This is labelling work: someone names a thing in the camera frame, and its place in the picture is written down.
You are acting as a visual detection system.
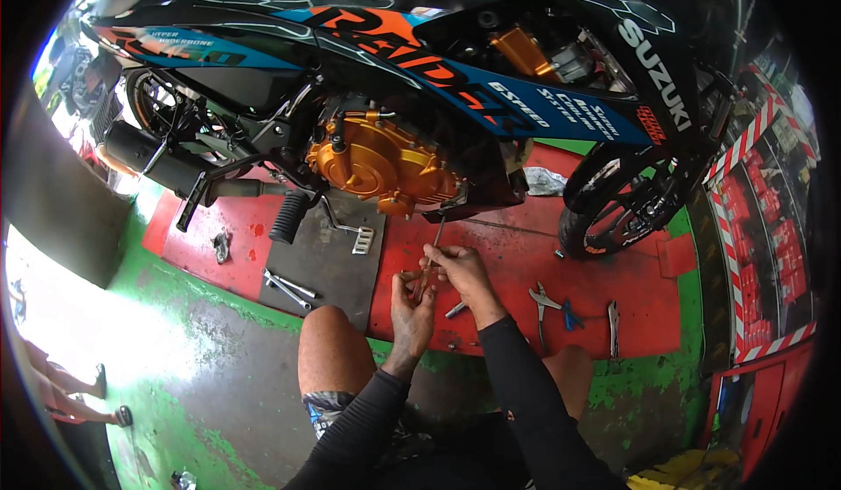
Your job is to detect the person's right hand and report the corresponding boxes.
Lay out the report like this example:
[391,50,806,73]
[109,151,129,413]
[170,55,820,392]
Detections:
[421,243,508,331]

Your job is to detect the person's left hand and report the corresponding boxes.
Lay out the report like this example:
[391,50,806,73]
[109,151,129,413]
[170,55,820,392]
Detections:
[390,270,439,362]

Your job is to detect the brown handled screwdriver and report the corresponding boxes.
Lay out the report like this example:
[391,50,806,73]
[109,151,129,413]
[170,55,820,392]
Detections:
[413,217,448,305]

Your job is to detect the grey floor mat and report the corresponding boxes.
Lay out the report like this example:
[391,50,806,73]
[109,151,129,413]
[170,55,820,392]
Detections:
[258,187,389,335]

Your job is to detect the crumpled white plastic sheet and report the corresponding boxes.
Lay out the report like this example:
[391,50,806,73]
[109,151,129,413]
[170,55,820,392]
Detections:
[523,166,569,197]

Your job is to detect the silver wrench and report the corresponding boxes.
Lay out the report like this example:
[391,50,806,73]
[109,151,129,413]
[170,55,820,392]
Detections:
[263,267,318,300]
[264,278,312,311]

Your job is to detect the silver locking pliers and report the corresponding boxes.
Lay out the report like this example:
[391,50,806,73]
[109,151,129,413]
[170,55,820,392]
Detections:
[606,300,622,361]

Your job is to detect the black blue orange motorcycle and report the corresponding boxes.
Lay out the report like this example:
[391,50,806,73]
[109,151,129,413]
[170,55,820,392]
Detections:
[80,0,746,261]

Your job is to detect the yellow plastic object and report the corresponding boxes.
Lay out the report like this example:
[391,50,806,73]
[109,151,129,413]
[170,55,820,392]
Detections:
[625,448,742,490]

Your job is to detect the shelf of red boxes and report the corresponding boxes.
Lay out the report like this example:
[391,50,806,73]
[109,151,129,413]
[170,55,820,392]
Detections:
[703,63,821,365]

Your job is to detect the red cabinet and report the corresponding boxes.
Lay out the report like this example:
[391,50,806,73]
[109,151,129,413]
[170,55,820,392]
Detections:
[700,340,816,481]

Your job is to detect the parked background motorcycle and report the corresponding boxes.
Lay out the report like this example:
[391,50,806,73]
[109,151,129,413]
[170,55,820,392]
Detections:
[39,35,127,144]

